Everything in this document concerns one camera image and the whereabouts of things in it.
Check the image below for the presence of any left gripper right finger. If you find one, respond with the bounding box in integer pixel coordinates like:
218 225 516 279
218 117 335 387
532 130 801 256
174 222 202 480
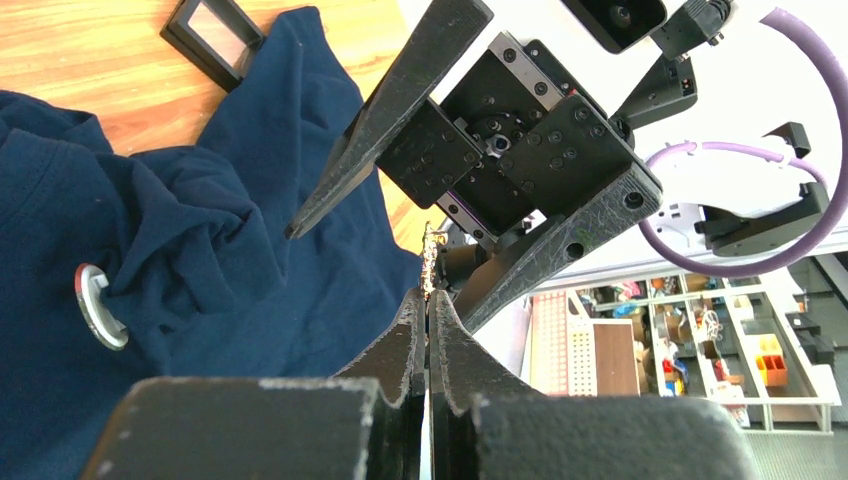
427 291 759 479

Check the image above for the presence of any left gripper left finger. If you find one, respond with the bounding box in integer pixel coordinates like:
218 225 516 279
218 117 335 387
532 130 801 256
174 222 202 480
82 289 426 479

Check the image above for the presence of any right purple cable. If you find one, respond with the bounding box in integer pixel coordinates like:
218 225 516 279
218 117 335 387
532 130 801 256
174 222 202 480
637 6 848 280

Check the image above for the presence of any navy blue garment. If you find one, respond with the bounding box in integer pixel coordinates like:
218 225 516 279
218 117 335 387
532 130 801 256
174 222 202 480
1 6 420 479

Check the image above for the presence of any black square frame box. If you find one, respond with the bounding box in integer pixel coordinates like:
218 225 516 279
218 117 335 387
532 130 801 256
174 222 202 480
160 0 265 92

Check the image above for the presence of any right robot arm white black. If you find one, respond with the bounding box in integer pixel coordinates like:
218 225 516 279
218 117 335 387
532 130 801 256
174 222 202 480
286 1 847 331

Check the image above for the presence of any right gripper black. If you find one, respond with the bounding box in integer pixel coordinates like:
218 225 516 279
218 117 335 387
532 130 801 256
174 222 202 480
285 0 663 333

